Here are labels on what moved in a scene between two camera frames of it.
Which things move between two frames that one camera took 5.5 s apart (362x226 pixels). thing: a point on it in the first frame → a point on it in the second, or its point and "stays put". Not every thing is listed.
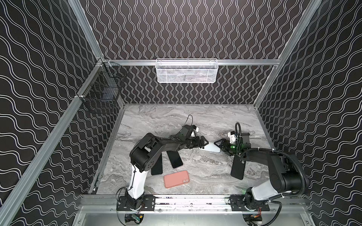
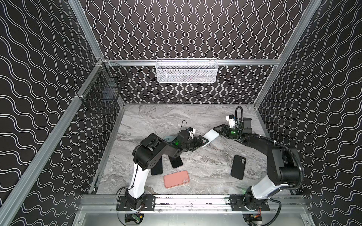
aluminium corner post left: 86,28 stays put
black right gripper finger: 221,143 → 221,129
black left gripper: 196,141 stays put
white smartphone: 211,147 → 210,135
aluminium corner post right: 309,14 stays put
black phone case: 238,167 stays put
